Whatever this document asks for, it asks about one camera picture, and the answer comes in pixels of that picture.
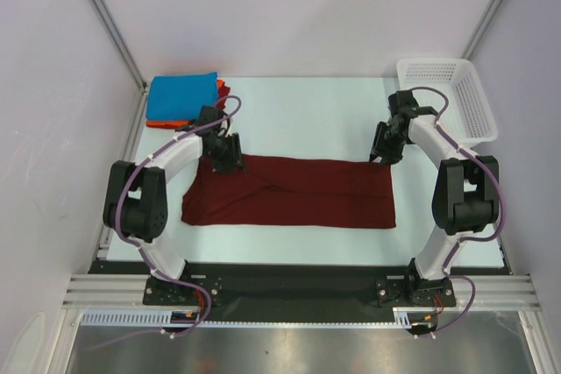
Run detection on right aluminium frame post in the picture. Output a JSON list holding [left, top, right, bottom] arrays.
[[461, 0, 506, 60]]

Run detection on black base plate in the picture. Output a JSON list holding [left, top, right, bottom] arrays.
[[89, 261, 512, 325]]

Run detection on white slotted cable duct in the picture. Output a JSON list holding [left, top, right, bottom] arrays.
[[81, 307, 437, 329]]

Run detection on white plastic basket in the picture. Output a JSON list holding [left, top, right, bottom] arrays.
[[396, 58, 498, 147]]

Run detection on dark red t shirt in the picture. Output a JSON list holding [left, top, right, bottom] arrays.
[[215, 84, 231, 109], [181, 155, 396, 229]]

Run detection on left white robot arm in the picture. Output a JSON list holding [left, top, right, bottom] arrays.
[[103, 105, 245, 304]]

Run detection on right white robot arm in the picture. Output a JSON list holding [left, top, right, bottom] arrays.
[[370, 89, 504, 307]]

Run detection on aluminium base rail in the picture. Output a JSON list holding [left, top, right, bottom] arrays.
[[62, 274, 541, 312]]

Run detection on folded dark red t shirt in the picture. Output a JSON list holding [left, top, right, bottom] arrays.
[[215, 84, 231, 109]]

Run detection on folded blue t shirt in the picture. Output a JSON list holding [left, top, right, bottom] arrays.
[[146, 72, 218, 122]]

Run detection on left aluminium frame post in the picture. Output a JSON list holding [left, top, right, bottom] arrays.
[[89, 0, 146, 92]]

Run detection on aluminium frame post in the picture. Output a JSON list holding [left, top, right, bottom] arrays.
[[89, 0, 146, 92], [461, 0, 506, 60]]

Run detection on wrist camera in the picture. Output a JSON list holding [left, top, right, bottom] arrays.
[[197, 106, 225, 126], [388, 89, 418, 116]]

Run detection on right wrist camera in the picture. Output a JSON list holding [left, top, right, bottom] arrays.
[[388, 89, 418, 116]]

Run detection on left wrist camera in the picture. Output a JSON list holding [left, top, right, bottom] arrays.
[[197, 106, 225, 126]]

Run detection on folded orange t shirt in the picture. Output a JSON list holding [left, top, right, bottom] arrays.
[[146, 79, 226, 129]]

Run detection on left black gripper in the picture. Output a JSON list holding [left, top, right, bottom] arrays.
[[206, 133, 245, 175]]

